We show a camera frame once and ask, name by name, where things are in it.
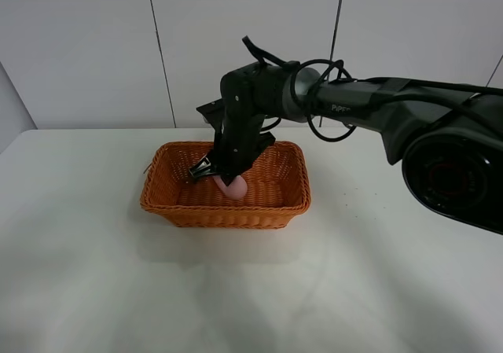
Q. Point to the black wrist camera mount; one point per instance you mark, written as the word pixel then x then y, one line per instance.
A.
pixel 238 131

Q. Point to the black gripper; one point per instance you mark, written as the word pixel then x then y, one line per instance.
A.
pixel 249 94

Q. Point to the pink peach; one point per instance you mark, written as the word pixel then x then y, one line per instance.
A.
pixel 236 190

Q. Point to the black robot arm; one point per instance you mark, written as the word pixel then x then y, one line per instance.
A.
pixel 446 136

